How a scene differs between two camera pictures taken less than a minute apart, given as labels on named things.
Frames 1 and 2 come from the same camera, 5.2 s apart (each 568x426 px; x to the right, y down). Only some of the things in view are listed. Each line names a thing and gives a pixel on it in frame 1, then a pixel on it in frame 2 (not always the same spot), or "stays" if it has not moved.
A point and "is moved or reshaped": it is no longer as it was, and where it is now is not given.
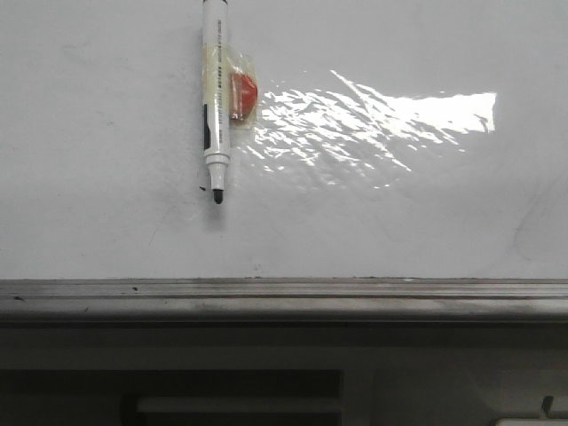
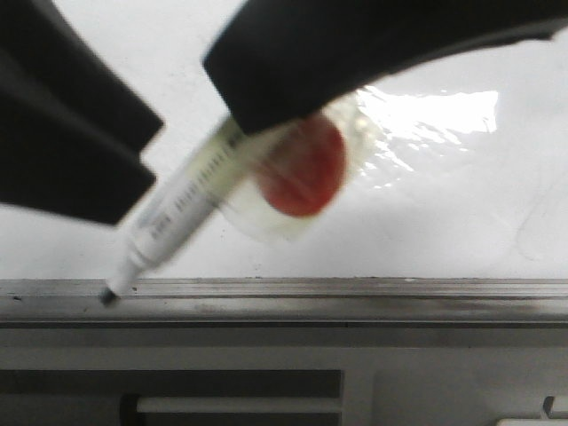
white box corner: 532,422 stays
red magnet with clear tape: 231,90 is moved or reshaped
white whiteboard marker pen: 216,90 -> 188,201
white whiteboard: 393,140 stays
